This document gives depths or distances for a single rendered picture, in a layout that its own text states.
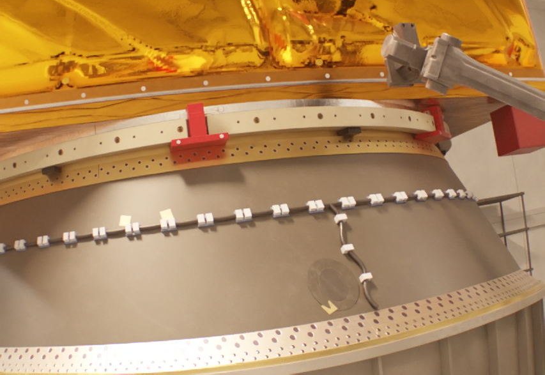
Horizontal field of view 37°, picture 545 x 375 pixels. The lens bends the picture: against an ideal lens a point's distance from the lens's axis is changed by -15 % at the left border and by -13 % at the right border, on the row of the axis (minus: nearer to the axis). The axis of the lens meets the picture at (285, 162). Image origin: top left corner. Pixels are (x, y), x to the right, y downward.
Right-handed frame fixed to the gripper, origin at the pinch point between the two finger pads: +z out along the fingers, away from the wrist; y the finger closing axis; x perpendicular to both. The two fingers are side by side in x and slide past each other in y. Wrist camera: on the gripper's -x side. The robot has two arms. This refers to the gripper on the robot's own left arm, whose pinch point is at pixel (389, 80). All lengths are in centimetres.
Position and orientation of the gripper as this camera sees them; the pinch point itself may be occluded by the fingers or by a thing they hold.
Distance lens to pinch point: 216.5
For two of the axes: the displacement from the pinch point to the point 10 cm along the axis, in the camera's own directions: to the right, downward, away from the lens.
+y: -9.1, 0.9, -4.0
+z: -3.8, 2.0, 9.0
